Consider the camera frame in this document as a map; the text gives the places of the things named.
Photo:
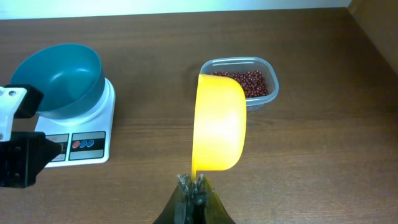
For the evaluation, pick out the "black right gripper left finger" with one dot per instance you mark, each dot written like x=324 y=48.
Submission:
x=179 y=208

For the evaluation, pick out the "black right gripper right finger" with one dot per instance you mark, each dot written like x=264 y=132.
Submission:
x=208 y=208

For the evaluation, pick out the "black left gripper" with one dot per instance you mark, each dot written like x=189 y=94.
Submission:
x=24 y=156

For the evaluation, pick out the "yellow plastic measuring scoop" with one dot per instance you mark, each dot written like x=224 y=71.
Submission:
x=219 y=124

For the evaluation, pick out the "white digital kitchen scale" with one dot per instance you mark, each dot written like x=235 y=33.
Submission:
x=84 y=139

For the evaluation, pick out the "blue plastic bowl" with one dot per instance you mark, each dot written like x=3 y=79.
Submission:
x=70 y=76

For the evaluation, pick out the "clear plastic bean container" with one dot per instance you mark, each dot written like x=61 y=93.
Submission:
x=246 y=64

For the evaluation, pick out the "red beans pile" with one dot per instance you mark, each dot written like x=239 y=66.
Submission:
x=252 y=82

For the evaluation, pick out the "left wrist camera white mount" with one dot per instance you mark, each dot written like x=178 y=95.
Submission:
x=20 y=101

